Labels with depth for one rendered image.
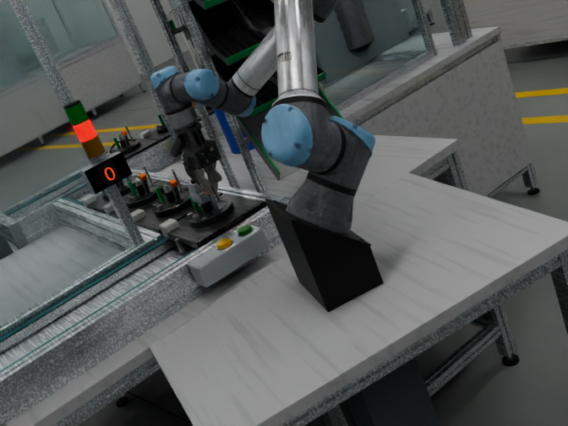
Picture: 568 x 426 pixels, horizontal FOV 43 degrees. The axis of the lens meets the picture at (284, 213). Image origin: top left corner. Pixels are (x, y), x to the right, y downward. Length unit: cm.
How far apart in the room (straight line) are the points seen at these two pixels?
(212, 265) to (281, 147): 50
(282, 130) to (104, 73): 1010
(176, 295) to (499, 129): 210
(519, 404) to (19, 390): 156
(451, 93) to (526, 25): 257
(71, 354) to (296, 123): 81
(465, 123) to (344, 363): 213
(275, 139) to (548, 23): 444
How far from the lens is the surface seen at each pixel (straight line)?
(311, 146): 147
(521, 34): 592
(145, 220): 236
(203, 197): 208
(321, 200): 158
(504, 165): 364
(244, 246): 191
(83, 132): 207
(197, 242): 200
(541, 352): 277
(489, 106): 354
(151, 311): 191
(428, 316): 150
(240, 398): 149
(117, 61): 1166
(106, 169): 209
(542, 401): 257
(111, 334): 188
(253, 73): 187
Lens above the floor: 166
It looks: 21 degrees down
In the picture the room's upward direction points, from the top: 22 degrees counter-clockwise
